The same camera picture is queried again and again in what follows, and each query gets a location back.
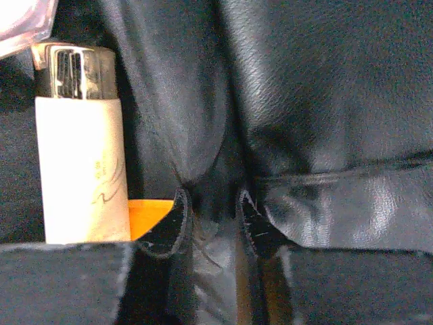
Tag orange yellow tube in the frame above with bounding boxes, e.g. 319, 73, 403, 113
128, 199, 174, 240

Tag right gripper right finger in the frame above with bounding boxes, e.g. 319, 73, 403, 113
235, 190, 432, 324

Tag olive green hard-shell suitcase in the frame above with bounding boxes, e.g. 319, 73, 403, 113
1, 1, 432, 324

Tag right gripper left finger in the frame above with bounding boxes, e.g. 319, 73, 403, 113
1, 189, 193, 324

